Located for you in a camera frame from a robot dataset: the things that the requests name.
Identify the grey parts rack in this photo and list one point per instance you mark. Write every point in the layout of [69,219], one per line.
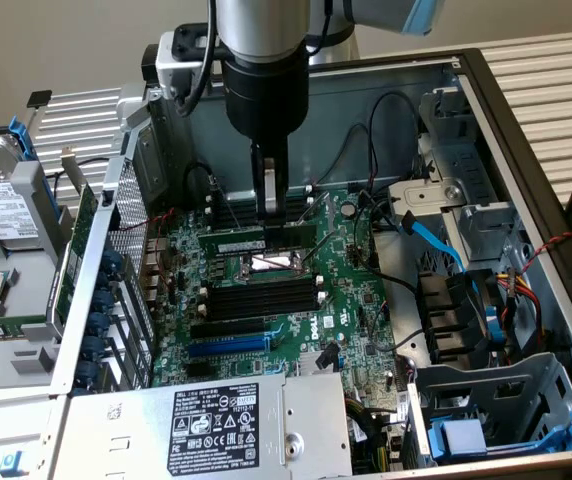
[31,285]

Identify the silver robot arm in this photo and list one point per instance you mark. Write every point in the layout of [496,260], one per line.
[261,25]

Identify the open PC case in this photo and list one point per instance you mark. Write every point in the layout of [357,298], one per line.
[356,100]

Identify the short black expansion slot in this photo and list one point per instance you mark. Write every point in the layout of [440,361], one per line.
[200,370]

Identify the CPU socket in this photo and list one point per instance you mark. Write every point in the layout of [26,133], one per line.
[273,264]

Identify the blue card retainer bar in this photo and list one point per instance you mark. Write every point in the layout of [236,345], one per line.
[101,302]

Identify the blue expansion slot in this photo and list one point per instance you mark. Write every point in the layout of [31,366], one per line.
[226,346]

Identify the blue case release latch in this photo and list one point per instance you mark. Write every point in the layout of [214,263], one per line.
[13,464]

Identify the grey metal disk bay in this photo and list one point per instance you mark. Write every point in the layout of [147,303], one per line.
[446,385]

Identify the silver metal drive bracket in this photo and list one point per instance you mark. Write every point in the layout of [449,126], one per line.
[466,165]

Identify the green motherboard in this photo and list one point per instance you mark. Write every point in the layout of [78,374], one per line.
[346,280]

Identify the green graphics card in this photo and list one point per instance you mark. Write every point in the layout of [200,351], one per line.
[73,250]

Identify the small black bracket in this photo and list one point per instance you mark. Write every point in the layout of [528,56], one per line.
[39,98]

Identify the silver power supply unit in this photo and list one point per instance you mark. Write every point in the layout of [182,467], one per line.
[141,425]

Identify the round coin battery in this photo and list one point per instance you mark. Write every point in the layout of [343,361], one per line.
[349,208]

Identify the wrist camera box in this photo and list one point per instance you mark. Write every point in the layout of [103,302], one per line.
[176,60]

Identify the silver chipset heat sink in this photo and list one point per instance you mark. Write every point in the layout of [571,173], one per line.
[308,367]

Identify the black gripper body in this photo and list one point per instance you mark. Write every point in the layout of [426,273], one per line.
[266,100]

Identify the socket locking lever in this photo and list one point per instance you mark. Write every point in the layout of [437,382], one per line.
[326,246]

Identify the long black expansion slot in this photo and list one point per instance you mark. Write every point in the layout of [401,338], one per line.
[226,330]

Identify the blue disk caddy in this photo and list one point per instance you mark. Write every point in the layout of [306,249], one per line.
[18,135]
[463,435]

